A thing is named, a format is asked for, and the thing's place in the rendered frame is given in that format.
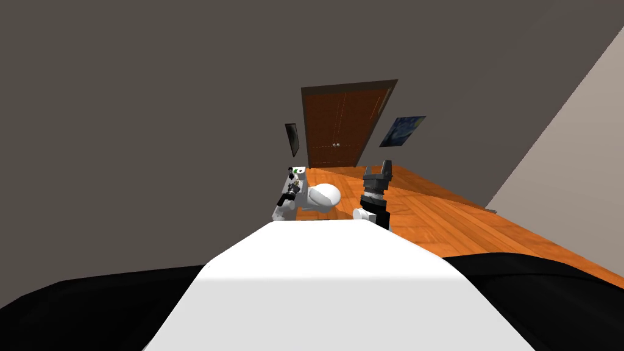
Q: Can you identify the dark framed picture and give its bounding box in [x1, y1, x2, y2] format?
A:
[284, 122, 300, 158]

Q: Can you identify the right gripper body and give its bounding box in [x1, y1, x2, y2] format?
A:
[363, 172, 392, 194]

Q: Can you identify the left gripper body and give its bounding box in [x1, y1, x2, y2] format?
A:
[277, 179, 300, 208]

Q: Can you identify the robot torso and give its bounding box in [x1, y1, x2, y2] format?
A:
[143, 219, 538, 351]

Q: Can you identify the brown double door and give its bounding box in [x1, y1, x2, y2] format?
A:
[305, 87, 392, 168]

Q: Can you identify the blue painting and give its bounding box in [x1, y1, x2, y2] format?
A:
[378, 115, 427, 149]

